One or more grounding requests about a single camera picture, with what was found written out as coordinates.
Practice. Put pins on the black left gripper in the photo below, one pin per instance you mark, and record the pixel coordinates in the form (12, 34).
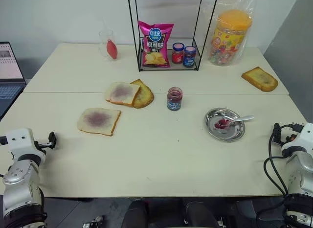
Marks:
(40, 146)

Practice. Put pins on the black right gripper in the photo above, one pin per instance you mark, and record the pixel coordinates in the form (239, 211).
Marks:
(288, 137)

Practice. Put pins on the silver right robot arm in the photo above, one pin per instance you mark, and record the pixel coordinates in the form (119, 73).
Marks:
(299, 184)

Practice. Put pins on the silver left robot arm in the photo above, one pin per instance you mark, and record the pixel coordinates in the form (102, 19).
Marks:
(19, 186)

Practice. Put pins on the white bread slice with jam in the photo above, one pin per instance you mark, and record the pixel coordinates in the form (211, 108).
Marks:
(99, 121)
(122, 93)

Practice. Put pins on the metal spoon with jam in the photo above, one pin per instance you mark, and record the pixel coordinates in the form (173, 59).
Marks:
(232, 121)

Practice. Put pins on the toasted bread slice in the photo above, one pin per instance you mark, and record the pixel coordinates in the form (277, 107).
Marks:
(144, 97)
(260, 78)

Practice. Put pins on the open blue jam jar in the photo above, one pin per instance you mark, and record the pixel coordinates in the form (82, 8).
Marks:
(174, 98)

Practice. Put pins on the blue jam jar with lid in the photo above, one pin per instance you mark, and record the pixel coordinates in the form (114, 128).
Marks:
(189, 57)

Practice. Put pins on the red jam jar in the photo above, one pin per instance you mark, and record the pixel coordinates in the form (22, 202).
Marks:
(177, 53)

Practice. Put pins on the round metal plate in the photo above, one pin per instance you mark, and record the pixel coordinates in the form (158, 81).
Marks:
(225, 125)

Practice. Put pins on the laptop computer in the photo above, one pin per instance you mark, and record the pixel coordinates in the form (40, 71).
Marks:
(8, 74)

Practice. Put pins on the candy jar with orange lid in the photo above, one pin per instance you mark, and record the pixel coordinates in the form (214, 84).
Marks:
(228, 39)

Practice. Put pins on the clear glass cup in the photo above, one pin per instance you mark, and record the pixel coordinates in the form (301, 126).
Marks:
(104, 47)

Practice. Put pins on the red object in cup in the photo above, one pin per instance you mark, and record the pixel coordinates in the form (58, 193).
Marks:
(112, 49)

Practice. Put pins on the dark rounded shape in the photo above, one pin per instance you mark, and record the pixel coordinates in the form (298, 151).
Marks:
(137, 214)
(200, 214)

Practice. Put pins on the clear plastic bag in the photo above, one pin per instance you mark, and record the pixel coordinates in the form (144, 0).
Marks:
(244, 7)

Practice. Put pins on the pink potato chips bag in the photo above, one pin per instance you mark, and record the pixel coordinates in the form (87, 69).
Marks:
(156, 45)

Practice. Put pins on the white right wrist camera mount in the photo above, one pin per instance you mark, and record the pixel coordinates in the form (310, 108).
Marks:
(303, 140)

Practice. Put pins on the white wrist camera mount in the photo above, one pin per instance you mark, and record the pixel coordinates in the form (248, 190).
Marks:
(19, 140)
(303, 140)

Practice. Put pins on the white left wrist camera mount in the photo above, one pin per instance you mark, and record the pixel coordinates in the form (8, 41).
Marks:
(19, 140)

